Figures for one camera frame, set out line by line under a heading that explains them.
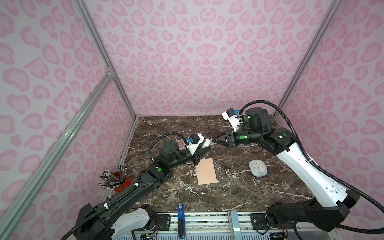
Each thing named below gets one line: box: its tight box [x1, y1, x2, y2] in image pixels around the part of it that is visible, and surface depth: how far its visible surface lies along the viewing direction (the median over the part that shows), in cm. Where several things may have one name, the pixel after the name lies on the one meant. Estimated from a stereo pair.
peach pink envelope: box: [196, 158, 217, 185], surface depth 92 cm
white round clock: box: [248, 159, 268, 177], surface depth 91 cm
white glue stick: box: [201, 139, 211, 148], surface depth 65 cm
